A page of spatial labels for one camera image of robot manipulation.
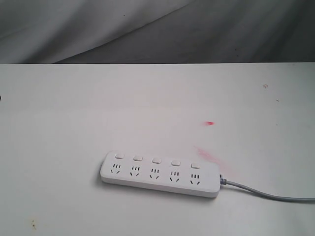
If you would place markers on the white five-outlet power strip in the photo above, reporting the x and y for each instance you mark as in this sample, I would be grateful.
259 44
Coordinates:
168 174

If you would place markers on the grey backdrop cloth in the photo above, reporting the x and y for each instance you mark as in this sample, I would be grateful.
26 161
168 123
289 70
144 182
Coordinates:
157 31

